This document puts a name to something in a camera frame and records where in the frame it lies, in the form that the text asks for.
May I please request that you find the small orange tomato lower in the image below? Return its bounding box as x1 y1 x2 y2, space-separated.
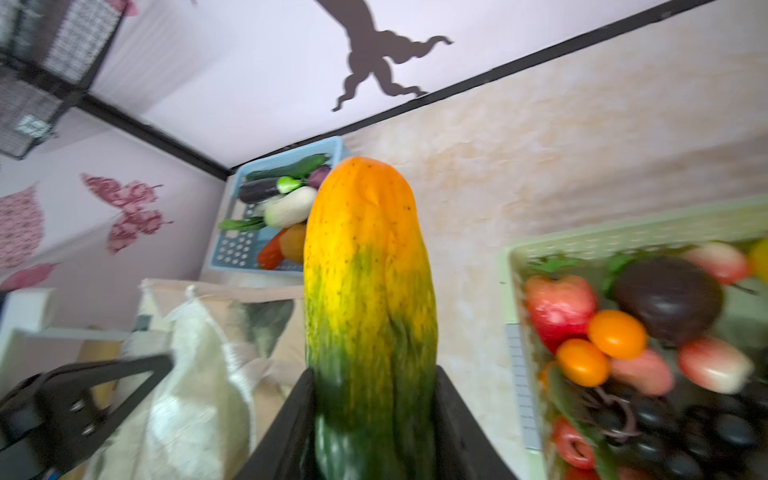
556 339 611 388

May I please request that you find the yellow green papaya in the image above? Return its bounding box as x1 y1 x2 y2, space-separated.
304 157 438 479

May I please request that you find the light blue perforated basket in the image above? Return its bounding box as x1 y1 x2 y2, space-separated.
208 136 349 273

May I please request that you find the small orange tomato upper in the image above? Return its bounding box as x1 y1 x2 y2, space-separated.
587 310 648 360

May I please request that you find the red apple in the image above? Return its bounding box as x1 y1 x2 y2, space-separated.
524 275 598 354

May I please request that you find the red orange carrot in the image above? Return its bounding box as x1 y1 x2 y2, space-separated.
257 229 287 271

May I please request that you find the green cucumber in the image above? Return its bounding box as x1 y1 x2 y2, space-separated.
245 154 330 181

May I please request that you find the dark purple eggplant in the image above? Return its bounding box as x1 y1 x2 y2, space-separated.
237 176 304 204

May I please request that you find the light green perforated basket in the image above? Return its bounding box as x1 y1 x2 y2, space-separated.
499 196 767 479

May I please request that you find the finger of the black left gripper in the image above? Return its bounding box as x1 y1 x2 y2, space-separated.
1 354 173 479

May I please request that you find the small orange tomato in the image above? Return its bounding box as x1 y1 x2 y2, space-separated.
587 310 648 360
556 339 611 388

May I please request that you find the pale green napa cabbage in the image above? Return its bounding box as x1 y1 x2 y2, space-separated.
263 186 317 229

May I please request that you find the dark brown avocado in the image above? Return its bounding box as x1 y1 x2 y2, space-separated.
611 255 724 347

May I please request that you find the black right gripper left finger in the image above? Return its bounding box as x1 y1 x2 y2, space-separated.
234 368 317 480

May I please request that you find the black wire wall basket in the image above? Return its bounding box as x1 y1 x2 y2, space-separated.
1 0 136 160

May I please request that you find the black grape bunch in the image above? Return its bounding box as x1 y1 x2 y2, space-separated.
582 381 767 479

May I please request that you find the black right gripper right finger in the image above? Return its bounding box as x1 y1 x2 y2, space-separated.
433 366 518 480

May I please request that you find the cream canvas grocery bag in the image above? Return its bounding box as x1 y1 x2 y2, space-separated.
84 279 305 479

